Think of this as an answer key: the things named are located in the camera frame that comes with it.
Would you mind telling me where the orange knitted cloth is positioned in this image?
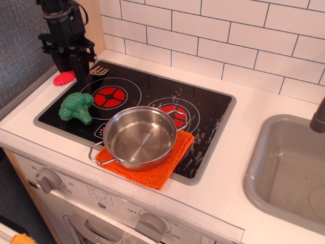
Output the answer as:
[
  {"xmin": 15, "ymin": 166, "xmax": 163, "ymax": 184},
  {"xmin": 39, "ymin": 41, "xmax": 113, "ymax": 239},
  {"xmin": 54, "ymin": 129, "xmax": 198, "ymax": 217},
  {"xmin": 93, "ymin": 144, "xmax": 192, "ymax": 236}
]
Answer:
[{"xmin": 101, "ymin": 131, "xmax": 194, "ymax": 190}]

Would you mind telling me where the red handled grey fork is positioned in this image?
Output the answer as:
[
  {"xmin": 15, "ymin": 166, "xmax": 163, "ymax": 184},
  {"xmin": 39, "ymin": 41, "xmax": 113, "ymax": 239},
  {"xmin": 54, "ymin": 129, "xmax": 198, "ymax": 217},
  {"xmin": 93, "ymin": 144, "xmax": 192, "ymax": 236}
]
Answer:
[{"xmin": 53, "ymin": 66, "xmax": 109, "ymax": 86}]

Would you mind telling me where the grey oven door handle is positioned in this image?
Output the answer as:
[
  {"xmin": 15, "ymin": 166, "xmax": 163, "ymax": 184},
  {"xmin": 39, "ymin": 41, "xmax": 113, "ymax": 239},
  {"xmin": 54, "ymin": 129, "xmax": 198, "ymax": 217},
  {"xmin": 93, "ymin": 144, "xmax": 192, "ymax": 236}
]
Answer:
[{"xmin": 70, "ymin": 213, "xmax": 122, "ymax": 243}]

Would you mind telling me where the grey right oven knob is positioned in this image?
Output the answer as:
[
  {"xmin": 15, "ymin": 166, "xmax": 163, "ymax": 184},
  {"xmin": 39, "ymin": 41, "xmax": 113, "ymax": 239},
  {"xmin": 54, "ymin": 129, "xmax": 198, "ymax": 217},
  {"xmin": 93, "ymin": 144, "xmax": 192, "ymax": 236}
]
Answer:
[{"xmin": 135, "ymin": 213, "xmax": 167, "ymax": 243}]

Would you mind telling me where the green toy broccoli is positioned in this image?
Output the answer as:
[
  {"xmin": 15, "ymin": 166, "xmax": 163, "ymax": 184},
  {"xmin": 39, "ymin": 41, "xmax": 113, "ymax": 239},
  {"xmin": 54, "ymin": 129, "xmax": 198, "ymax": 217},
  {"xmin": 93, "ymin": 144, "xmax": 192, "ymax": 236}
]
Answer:
[{"xmin": 58, "ymin": 92, "xmax": 94, "ymax": 125}]

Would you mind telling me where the stainless steel pot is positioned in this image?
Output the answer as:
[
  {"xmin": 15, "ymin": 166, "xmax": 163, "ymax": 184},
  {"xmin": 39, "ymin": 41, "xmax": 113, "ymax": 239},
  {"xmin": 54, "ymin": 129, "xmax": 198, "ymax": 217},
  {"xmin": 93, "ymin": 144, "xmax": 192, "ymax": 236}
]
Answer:
[{"xmin": 88, "ymin": 106, "xmax": 188, "ymax": 171}]

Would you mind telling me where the yellow object bottom corner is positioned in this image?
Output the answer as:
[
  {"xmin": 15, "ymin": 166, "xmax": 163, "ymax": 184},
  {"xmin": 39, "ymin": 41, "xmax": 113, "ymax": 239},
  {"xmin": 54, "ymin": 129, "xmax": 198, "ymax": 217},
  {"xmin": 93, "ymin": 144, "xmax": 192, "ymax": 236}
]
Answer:
[{"xmin": 10, "ymin": 233, "xmax": 36, "ymax": 244}]

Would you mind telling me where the black toy stovetop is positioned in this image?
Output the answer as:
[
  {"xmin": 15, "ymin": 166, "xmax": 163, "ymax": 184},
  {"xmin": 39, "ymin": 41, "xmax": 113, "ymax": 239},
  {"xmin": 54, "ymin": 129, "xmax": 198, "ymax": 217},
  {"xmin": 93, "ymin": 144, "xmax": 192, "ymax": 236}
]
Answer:
[{"xmin": 34, "ymin": 60, "xmax": 236, "ymax": 185}]

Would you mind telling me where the grey toy faucet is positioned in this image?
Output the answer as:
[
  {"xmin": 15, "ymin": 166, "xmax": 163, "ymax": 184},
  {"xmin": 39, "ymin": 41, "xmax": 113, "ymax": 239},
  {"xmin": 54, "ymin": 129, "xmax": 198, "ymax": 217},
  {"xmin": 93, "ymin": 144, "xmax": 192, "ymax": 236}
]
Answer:
[{"xmin": 309, "ymin": 98, "xmax": 325, "ymax": 133}]

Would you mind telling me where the grey toy sink basin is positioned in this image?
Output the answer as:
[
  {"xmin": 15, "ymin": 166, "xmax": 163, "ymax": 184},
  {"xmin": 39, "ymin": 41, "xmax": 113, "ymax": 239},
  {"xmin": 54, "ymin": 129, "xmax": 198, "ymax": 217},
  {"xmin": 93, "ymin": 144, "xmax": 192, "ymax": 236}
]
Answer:
[{"xmin": 243, "ymin": 114, "xmax": 324, "ymax": 235}]

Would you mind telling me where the wooden side post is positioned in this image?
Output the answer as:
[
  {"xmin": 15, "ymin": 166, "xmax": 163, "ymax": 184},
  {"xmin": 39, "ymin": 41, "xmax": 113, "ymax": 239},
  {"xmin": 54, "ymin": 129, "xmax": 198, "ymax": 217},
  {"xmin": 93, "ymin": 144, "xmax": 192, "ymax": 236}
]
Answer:
[{"xmin": 76, "ymin": 0, "xmax": 106, "ymax": 55}]

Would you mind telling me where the grey left timer knob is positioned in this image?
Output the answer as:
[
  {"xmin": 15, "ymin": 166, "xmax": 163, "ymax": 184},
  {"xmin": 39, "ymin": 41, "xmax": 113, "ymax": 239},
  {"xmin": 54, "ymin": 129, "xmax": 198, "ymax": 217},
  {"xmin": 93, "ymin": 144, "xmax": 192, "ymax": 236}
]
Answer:
[{"xmin": 36, "ymin": 168, "xmax": 62, "ymax": 194}]

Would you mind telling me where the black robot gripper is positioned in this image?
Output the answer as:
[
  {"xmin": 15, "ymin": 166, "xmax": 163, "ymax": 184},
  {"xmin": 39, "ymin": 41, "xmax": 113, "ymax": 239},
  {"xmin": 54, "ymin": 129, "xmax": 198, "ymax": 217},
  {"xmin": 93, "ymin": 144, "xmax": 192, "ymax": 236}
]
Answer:
[{"xmin": 36, "ymin": 1, "xmax": 95, "ymax": 81}]

